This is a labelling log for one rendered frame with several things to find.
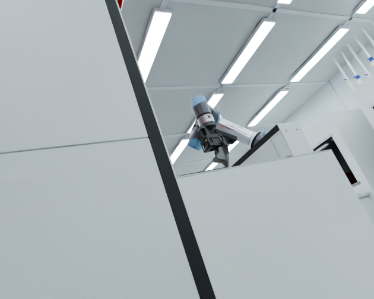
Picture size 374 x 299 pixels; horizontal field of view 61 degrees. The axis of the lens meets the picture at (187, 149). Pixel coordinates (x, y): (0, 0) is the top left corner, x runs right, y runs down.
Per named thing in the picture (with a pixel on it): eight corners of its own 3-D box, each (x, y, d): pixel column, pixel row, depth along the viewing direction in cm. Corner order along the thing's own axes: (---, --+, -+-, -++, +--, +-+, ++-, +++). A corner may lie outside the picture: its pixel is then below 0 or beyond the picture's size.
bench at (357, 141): (405, 274, 325) (313, 113, 401) (294, 294, 469) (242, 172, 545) (456, 246, 375) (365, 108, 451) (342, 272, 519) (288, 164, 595)
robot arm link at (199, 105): (208, 98, 153) (200, 91, 146) (216, 117, 149) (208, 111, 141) (194, 106, 156) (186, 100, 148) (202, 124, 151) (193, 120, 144)
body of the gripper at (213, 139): (204, 154, 141) (195, 131, 145) (220, 152, 145) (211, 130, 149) (211, 146, 134) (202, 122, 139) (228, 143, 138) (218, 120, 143)
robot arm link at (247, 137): (273, 165, 176) (197, 129, 204) (286, 141, 176) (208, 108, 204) (268, 161, 166) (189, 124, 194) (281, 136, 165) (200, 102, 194)
